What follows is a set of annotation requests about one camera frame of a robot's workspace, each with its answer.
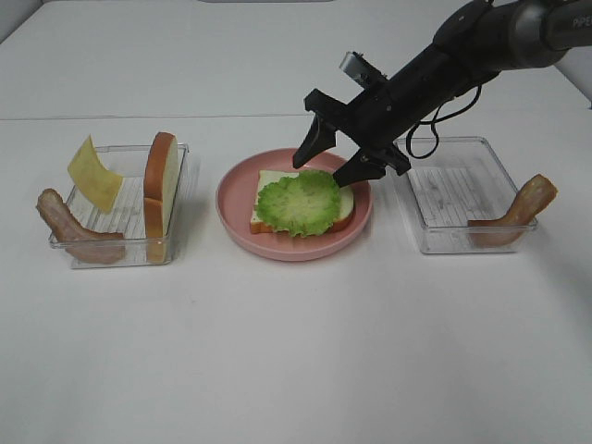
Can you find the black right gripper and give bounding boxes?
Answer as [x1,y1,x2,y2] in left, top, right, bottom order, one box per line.
[292,89,411,188]

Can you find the bread slice from tray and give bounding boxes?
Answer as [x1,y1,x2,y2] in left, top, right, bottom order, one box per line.
[250,170,354,234]

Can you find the green lettuce leaf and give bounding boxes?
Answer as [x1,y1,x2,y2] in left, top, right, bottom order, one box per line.
[255,169,341,237]

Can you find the bacon strip from tray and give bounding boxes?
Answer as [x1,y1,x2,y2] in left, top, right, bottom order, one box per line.
[36,188,126,265]
[467,174,558,248]

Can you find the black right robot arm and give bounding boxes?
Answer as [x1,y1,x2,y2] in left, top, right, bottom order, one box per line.
[292,1,591,186]

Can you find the clear right plastic tray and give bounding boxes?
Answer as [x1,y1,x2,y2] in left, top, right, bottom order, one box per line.
[389,137,538,254]

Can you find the clear plastic tray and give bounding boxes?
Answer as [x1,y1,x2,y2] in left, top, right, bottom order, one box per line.
[389,137,538,254]
[48,143,194,269]

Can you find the pink round plate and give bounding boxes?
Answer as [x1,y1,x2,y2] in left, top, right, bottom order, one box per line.
[216,148,373,262]

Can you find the bread slice in left tray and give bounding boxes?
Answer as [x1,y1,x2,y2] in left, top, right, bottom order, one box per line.
[143,131,179,264]

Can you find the yellow cheese slice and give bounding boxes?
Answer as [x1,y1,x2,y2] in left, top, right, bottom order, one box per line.
[68,136,123,214]

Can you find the clear left plastic tray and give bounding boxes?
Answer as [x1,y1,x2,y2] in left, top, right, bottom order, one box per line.
[48,143,194,269]

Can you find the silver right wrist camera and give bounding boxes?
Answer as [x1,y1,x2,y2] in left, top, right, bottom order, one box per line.
[339,51,387,90]

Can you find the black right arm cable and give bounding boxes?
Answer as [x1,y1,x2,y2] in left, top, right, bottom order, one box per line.
[404,78,484,158]

